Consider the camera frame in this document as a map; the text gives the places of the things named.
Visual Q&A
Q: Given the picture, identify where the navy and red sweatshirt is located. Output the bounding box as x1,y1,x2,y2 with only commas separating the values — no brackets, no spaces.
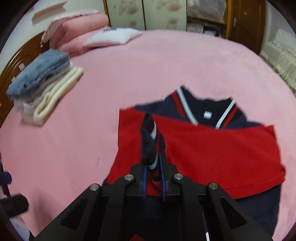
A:
104,86,285,235

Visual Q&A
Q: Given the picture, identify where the pink plush bed cover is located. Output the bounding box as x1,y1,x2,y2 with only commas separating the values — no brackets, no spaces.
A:
1,30,295,240

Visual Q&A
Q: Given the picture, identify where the folded cream white garment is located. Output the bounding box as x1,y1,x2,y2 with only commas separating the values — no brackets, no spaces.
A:
21,67,84,126

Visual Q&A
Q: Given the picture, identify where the folded grey white garment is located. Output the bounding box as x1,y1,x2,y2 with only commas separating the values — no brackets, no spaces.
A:
14,65,73,115

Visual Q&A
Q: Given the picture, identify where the white small pillow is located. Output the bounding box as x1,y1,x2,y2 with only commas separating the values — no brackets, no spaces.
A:
83,28,144,47

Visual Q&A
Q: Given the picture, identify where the folded blue denim garment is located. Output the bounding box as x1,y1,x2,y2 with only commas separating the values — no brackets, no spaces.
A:
6,49,70,100

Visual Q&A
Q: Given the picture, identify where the folded pink quilt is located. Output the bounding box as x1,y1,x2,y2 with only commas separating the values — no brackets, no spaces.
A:
41,9,109,57

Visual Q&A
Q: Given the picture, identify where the floral sliding wardrobe door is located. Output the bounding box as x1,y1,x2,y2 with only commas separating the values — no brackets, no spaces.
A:
105,0,145,30

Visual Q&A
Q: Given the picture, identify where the beige lace covered sofa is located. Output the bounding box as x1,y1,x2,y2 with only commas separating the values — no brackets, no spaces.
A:
259,29,296,96

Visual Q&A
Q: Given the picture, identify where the brown wooden headboard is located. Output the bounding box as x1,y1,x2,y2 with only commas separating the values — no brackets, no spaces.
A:
0,32,49,126

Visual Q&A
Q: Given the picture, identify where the quilted storage bag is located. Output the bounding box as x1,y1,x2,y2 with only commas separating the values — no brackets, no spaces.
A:
187,0,226,22

